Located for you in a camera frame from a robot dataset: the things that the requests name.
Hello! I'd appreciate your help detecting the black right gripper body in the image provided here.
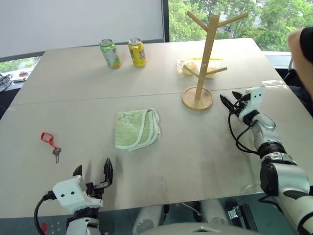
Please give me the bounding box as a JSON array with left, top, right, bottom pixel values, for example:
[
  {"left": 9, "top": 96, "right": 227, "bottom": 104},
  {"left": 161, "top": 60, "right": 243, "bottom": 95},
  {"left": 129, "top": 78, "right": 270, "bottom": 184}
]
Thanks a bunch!
[{"left": 229, "top": 94, "right": 251, "bottom": 117}]

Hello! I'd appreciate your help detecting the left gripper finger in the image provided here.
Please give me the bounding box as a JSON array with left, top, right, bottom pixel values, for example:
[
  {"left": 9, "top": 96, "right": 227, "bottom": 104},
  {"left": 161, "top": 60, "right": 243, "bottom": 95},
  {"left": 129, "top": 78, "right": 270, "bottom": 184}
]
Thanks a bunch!
[
  {"left": 103, "top": 157, "right": 115, "bottom": 188},
  {"left": 72, "top": 164, "right": 83, "bottom": 178}
]

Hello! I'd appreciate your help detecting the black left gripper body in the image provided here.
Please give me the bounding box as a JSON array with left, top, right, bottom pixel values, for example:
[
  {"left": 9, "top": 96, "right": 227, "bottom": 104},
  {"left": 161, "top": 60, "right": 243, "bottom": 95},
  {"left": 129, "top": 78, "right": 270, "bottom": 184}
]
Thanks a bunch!
[{"left": 84, "top": 180, "right": 111, "bottom": 200}]

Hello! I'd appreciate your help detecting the silver key with red clip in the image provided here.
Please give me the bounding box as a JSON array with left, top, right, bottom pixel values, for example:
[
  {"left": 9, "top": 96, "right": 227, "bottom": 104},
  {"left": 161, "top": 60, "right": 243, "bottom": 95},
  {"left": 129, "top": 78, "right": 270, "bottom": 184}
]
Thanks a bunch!
[{"left": 40, "top": 132, "right": 62, "bottom": 164}]

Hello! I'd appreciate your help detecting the round bread bun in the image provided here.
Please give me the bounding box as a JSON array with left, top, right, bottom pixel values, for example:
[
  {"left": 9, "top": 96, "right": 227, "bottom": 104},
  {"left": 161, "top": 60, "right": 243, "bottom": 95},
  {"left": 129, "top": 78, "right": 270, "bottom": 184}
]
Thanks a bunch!
[
  {"left": 204, "top": 66, "right": 218, "bottom": 79},
  {"left": 181, "top": 62, "right": 198, "bottom": 77}
]

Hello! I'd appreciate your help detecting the wooden tree stand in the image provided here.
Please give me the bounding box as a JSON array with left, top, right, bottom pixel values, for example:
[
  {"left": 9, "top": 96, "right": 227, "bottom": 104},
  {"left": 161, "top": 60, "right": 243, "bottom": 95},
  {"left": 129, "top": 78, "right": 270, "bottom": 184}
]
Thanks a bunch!
[{"left": 181, "top": 10, "right": 249, "bottom": 112}]

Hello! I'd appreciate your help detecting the green folded cloth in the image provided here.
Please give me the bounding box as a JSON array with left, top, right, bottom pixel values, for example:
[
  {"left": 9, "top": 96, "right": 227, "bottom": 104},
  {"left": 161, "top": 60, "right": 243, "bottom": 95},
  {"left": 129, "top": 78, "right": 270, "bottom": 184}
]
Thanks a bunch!
[{"left": 114, "top": 107, "right": 162, "bottom": 153}]

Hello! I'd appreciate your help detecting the white rounded cylinder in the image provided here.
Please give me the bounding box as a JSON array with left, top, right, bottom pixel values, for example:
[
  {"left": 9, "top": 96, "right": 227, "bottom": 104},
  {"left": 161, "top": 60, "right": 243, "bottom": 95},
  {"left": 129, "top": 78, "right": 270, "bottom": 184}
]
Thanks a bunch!
[
  {"left": 200, "top": 199, "right": 231, "bottom": 226},
  {"left": 132, "top": 205, "right": 165, "bottom": 235}
]

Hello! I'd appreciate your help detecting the clear zip bag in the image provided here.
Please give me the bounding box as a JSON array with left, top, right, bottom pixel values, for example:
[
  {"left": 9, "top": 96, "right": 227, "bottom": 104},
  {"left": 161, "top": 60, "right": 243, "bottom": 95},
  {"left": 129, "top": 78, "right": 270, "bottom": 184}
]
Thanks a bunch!
[{"left": 176, "top": 57, "right": 224, "bottom": 79}]

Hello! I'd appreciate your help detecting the person's arm with black sleeve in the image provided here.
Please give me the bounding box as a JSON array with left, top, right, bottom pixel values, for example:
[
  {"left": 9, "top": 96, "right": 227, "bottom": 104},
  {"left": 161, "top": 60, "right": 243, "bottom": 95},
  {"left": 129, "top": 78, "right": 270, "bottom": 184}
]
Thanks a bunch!
[{"left": 287, "top": 26, "right": 313, "bottom": 98}]

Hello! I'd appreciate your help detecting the yellow drink can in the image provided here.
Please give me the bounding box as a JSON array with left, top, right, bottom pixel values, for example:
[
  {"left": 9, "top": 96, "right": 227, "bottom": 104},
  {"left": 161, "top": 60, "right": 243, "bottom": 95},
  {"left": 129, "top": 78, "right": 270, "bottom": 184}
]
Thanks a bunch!
[{"left": 128, "top": 37, "right": 148, "bottom": 69}]

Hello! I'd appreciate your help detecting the orange and white object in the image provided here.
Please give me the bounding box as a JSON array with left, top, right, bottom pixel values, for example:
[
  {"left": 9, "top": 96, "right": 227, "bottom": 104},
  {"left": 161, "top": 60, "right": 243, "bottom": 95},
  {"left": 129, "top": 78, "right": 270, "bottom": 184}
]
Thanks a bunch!
[{"left": 13, "top": 71, "right": 28, "bottom": 83}]

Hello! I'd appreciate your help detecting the green drink can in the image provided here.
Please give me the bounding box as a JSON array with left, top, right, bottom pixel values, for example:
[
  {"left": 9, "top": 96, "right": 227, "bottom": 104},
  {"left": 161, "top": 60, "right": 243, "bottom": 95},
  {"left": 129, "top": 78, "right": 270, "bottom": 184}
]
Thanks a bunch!
[{"left": 98, "top": 38, "right": 122, "bottom": 70}]

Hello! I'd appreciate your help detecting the white roller blind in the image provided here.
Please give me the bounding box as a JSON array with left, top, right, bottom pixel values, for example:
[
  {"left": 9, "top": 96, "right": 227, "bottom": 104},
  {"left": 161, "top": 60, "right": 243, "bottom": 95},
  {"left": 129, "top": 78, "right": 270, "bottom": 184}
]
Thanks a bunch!
[{"left": 0, "top": 0, "right": 165, "bottom": 58}]

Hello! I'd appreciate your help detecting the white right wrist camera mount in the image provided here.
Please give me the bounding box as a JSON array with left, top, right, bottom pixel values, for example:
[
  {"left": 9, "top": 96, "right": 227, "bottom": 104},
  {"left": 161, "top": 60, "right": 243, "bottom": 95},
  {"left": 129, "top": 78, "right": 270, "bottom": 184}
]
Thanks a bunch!
[{"left": 238, "top": 86, "right": 265, "bottom": 121}]

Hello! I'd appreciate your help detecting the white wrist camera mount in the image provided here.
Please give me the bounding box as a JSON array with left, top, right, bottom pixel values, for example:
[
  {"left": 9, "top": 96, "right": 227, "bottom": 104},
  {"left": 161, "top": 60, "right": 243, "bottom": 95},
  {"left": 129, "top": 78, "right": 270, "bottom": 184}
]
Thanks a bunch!
[
  {"left": 238, "top": 86, "right": 265, "bottom": 121},
  {"left": 52, "top": 175, "right": 104, "bottom": 212}
]

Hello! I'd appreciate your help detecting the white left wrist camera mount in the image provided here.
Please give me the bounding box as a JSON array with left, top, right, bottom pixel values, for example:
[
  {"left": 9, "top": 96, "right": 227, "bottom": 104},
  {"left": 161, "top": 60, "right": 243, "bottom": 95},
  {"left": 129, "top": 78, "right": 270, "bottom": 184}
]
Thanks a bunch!
[{"left": 52, "top": 175, "right": 104, "bottom": 212}]

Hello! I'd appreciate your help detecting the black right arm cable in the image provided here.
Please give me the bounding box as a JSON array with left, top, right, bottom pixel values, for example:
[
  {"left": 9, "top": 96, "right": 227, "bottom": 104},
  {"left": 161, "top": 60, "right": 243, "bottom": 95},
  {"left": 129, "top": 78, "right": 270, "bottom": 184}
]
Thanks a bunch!
[{"left": 227, "top": 110, "right": 260, "bottom": 155}]

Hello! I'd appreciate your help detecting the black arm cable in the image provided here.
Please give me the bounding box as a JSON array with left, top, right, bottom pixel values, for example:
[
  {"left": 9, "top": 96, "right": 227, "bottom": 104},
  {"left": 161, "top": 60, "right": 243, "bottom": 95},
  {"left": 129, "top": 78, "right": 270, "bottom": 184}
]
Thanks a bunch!
[
  {"left": 34, "top": 190, "right": 56, "bottom": 235},
  {"left": 227, "top": 110, "right": 260, "bottom": 155}
]

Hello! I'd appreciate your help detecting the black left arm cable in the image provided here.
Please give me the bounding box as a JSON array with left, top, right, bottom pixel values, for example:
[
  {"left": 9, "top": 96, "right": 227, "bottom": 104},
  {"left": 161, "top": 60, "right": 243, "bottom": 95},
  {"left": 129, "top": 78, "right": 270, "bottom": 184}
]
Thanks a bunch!
[{"left": 34, "top": 190, "right": 56, "bottom": 235}]

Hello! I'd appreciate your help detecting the dark window post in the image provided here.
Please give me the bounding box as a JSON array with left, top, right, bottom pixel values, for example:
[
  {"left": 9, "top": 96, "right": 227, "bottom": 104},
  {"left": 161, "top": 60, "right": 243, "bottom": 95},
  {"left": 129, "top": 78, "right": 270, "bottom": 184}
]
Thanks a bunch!
[{"left": 162, "top": 0, "right": 170, "bottom": 43}]

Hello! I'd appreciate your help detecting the black metal bracket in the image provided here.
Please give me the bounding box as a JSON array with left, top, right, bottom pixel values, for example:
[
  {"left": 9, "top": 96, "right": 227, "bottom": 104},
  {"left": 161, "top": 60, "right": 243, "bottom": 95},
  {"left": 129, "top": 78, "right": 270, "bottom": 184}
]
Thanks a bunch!
[{"left": 226, "top": 203, "right": 259, "bottom": 233}]

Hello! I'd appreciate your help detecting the tangle of dark cables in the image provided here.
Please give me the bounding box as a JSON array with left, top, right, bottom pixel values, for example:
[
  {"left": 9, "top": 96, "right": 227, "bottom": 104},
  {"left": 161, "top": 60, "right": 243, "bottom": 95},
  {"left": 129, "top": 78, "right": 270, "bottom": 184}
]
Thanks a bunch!
[{"left": 0, "top": 74, "right": 13, "bottom": 93}]

